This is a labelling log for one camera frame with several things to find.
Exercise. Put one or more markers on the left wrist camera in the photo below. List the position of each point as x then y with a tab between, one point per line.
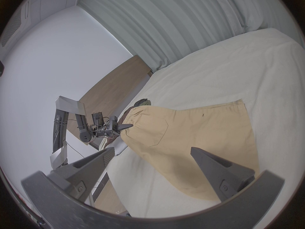
113	119

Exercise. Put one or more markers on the black garment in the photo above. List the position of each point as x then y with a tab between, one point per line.
139	102

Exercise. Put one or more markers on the bed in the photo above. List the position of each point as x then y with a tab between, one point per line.
226	75

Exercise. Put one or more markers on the brown garment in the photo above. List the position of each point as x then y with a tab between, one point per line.
113	142

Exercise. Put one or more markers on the pale green curtain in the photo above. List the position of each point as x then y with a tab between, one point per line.
178	15

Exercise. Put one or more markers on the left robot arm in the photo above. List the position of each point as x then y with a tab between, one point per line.
69	104

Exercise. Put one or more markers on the beige shorts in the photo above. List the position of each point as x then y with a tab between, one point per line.
190	139

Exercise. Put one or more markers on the white garment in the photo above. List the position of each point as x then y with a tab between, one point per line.
119	150

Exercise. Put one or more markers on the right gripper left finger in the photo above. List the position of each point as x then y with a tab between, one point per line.
89	173

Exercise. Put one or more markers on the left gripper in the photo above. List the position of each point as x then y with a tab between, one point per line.
112	130

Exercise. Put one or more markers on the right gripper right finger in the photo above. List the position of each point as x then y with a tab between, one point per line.
220	173

